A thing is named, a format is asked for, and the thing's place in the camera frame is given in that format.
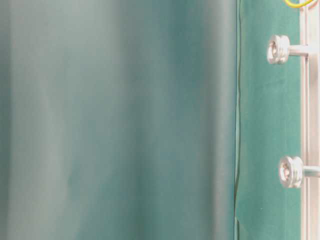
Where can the green table cloth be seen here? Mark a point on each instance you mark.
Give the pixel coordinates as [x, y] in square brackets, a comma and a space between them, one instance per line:
[146, 120]

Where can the orange rubber band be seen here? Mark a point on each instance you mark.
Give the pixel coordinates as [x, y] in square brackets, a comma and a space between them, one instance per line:
[297, 5]

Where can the aluminium extrusion rail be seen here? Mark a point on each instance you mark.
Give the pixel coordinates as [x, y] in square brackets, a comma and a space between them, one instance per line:
[310, 119]

